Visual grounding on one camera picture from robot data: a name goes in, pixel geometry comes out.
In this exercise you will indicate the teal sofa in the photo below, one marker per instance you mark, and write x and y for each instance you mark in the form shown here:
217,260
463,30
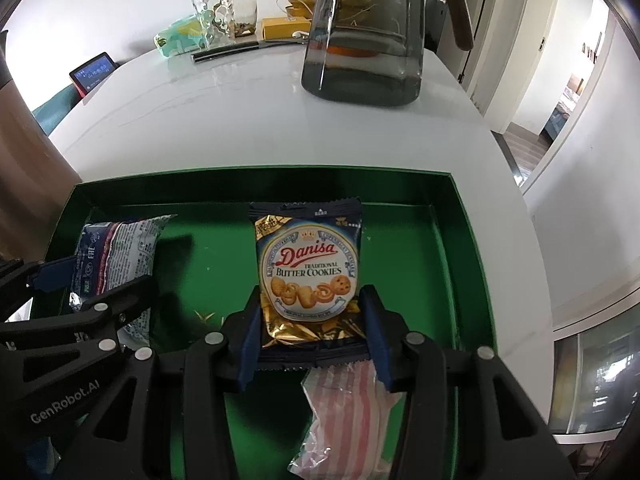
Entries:
51,113

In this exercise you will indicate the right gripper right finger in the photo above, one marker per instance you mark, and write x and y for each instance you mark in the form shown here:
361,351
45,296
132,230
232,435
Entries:
465,414

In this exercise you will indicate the dark glass pitcher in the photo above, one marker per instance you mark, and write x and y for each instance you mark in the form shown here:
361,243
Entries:
394,29

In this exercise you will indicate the red tablet device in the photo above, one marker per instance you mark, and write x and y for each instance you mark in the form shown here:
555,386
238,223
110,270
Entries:
87,76

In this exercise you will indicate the green tray box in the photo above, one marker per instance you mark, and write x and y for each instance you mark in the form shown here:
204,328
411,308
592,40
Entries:
417,250

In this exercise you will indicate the black flat remote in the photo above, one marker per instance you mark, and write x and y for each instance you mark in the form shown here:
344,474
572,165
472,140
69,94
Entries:
231,49

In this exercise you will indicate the Danisa butter cookies packet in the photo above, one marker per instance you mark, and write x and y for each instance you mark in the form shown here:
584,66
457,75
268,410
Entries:
308,262

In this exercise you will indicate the green patterned tissue pack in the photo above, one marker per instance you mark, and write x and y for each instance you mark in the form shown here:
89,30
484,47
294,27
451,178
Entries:
185,36

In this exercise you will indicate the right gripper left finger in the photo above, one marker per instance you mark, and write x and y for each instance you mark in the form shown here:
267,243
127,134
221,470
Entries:
128,434

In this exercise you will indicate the yellow box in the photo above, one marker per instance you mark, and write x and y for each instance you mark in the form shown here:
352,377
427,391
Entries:
283,28

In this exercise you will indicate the black and copper thermos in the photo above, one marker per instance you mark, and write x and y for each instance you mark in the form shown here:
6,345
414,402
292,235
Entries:
36,181

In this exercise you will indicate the silver blue wafer packet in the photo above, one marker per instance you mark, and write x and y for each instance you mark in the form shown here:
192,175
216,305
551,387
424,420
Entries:
112,254

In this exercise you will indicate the pink striped candy bag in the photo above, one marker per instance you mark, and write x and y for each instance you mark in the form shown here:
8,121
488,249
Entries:
346,437

